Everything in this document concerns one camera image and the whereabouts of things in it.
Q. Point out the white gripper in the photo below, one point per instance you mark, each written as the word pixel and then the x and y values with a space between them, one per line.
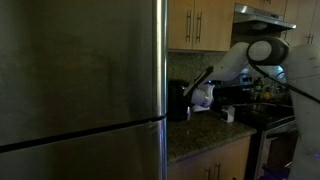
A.
pixel 204 95

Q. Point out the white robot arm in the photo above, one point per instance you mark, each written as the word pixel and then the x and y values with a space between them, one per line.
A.
pixel 300 83

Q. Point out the black coffee maker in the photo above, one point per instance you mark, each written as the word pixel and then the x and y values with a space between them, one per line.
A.
pixel 176 100

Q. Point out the dark glass bottle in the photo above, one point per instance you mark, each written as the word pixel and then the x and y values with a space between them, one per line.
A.
pixel 258 87

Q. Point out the black kitchen stove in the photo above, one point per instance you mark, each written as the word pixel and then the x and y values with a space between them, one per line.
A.
pixel 263 116

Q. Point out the wooden lower cabinet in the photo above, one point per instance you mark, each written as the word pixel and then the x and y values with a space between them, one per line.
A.
pixel 213 160

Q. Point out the stainless steel range hood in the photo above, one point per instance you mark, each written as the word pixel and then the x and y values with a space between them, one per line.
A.
pixel 260 18

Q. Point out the stainless steel refrigerator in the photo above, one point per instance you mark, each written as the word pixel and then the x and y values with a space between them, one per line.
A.
pixel 80 83

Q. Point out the wooden wall cabinet beside hood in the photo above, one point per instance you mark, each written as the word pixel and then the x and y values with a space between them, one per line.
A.
pixel 300 16

